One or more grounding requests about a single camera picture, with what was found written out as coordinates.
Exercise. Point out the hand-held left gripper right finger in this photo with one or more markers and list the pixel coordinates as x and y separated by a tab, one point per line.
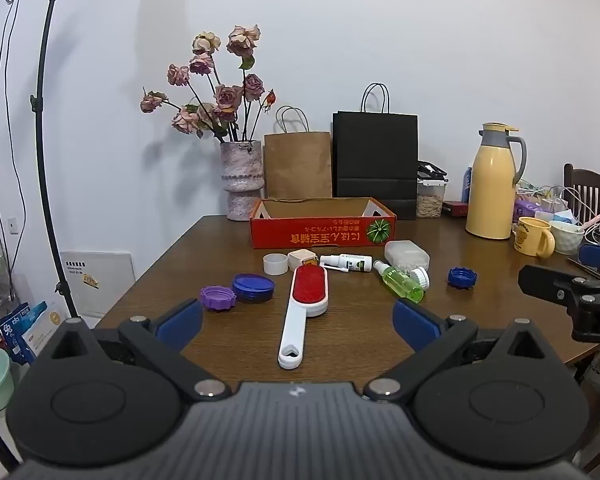
416	326

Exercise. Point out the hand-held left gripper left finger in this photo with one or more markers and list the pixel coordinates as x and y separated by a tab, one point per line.
180	324

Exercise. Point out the green spray bottle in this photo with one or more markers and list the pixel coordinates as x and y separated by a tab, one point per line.
402	285

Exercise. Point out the purple ridged bottle cap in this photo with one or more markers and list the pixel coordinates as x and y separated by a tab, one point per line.
218	298

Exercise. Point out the white ribbed cap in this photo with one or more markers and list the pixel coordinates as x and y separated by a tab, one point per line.
421	276

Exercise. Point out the blue ridged bottle cap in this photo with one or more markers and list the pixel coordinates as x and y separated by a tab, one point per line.
462	278

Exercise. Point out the translucent white plastic box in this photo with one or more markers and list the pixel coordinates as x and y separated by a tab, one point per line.
406	254

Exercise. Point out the blue round lid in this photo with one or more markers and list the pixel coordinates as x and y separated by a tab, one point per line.
253	287

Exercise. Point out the white spray bottle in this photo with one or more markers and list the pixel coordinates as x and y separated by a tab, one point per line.
350	263

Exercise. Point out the red white lint brush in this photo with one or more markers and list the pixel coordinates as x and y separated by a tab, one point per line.
307	287

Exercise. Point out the orange cardboard box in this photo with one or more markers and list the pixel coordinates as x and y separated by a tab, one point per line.
310	232

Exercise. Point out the yellow mug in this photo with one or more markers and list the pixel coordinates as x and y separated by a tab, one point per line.
530	237

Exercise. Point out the dark wooden chair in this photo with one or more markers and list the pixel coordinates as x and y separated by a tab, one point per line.
587	187

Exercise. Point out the purple tissue pack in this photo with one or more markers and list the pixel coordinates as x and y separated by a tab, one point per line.
529	207

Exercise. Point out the white board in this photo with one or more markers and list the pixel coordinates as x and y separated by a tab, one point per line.
97	275

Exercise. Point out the yellow thermos jug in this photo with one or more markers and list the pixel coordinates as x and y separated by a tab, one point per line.
492	185

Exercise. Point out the small red box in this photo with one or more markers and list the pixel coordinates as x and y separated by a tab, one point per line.
455	208

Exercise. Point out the clear container of seeds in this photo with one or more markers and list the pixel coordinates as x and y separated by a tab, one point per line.
430	202

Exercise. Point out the blue drink can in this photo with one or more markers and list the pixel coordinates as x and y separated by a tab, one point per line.
466	185

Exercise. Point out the blue white packets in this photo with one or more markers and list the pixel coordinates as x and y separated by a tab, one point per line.
25	332

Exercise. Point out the pink mottled ceramic vase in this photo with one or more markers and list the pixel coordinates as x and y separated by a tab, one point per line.
241	180

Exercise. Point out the black paper bag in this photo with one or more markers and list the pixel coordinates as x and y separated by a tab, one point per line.
375	150

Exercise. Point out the brown paper bag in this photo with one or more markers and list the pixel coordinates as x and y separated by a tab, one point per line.
297	165

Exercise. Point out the dried pink roses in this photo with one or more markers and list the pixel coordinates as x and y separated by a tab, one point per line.
225	97

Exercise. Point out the black studio light stand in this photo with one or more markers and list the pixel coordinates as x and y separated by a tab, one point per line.
42	110

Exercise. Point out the white wall outlet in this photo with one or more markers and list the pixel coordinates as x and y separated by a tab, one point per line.
14	225

